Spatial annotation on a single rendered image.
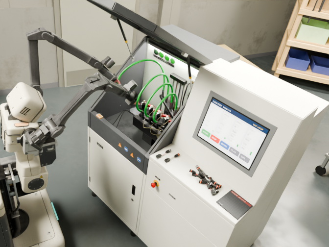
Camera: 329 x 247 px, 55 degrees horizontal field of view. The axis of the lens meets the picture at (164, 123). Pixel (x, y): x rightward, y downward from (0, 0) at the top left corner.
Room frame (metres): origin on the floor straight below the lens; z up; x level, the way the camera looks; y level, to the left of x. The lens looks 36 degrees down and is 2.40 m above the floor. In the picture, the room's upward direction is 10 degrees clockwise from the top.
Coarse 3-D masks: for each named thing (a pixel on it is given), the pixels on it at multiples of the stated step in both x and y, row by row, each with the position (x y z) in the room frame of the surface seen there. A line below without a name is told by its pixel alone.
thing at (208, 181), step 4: (196, 168) 1.50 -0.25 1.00; (192, 172) 1.46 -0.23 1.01; (200, 172) 1.47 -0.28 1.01; (200, 176) 1.43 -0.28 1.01; (204, 176) 1.43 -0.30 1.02; (200, 180) 1.41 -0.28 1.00; (204, 180) 1.40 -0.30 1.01; (208, 180) 1.41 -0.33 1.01; (212, 180) 1.40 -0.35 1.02; (208, 184) 1.39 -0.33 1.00; (212, 184) 1.38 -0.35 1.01; (216, 184) 1.40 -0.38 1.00; (208, 188) 1.37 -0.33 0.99; (216, 188) 1.36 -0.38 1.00; (212, 192) 1.33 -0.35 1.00; (216, 192) 1.34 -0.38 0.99
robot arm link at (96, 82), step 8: (88, 80) 1.44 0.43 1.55; (96, 80) 1.48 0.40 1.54; (104, 80) 1.51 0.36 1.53; (88, 88) 1.42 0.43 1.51; (96, 88) 1.43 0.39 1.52; (80, 96) 1.41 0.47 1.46; (88, 96) 1.44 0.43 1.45; (72, 104) 1.40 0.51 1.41; (80, 104) 1.43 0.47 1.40; (64, 112) 1.39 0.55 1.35; (72, 112) 1.41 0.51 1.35; (48, 120) 1.39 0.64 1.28; (56, 120) 1.38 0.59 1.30; (64, 120) 1.38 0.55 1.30; (56, 128) 1.36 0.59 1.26; (64, 128) 1.39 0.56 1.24; (56, 136) 1.37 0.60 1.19
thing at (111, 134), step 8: (96, 112) 2.00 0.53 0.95; (96, 120) 1.94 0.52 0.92; (104, 120) 1.91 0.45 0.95; (96, 128) 1.93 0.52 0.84; (104, 128) 1.87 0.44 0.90; (112, 128) 1.83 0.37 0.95; (104, 136) 1.87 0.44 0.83; (112, 136) 1.81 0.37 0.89; (120, 136) 1.76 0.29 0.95; (112, 144) 1.81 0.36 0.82; (128, 144) 1.70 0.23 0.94; (136, 144) 1.70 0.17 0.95; (120, 152) 1.75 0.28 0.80; (128, 152) 1.70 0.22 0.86; (136, 152) 1.65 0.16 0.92; (144, 152) 1.63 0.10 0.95; (136, 160) 1.64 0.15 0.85
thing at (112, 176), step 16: (96, 144) 1.93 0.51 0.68; (96, 160) 1.93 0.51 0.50; (112, 160) 1.81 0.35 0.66; (128, 160) 1.70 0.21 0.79; (96, 176) 1.93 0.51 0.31; (112, 176) 1.80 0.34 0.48; (128, 176) 1.68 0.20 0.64; (96, 192) 1.93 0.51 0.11; (112, 192) 1.79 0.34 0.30; (128, 192) 1.67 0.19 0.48; (128, 208) 1.66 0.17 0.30
